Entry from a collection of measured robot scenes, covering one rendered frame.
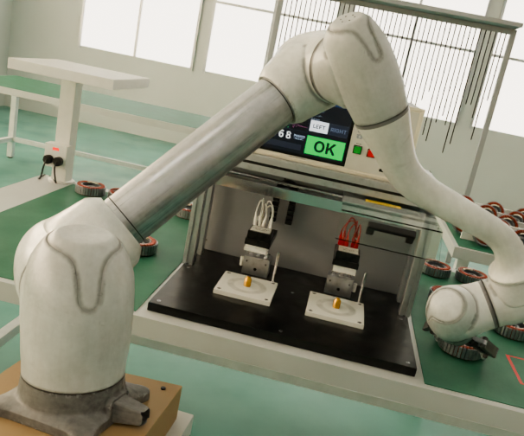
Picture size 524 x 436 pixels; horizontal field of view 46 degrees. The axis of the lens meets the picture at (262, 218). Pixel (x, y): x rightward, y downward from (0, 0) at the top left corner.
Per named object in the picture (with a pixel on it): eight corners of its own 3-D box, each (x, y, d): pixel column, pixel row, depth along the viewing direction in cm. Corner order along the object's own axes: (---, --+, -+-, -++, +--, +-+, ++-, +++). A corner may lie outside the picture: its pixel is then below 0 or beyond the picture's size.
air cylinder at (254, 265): (266, 278, 176) (270, 260, 175) (240, 272, 177) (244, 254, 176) (269, 272, 181) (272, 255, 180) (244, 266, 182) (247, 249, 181)
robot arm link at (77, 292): (21, 400, 84) (30, 245, 80) (13, 344, 100) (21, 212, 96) (138, 390, 91) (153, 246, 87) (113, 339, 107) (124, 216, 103)
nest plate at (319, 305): (362, 330, 155) (364, 324, 155) (304, 315, 156) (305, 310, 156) (362, 307, 169) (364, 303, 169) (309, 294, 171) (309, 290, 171)
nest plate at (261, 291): (269, 306, 157) (270, 302, 157) (212, 292, 159) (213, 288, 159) (277, 286, 172) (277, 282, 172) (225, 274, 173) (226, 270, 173)
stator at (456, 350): (476, 367, 151) (480, 353, 150) (431, 349, 157) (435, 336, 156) (485, 352, 161) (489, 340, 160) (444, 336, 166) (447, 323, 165)
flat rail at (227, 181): (426, 232, 164) (429, 221, 163) (201, 181, 170) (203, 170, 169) (425, 230, 165) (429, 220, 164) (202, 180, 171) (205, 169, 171)
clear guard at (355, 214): (438, 263, 140) (446, 238, 138) (335, 239, 142) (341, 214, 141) (424, 227, 171) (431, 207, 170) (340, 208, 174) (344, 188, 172)
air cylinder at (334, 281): (349, 298, 174) (354, 280, 173) (323, 292, 175) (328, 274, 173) (349, 292, 179) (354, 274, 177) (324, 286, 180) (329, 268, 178)
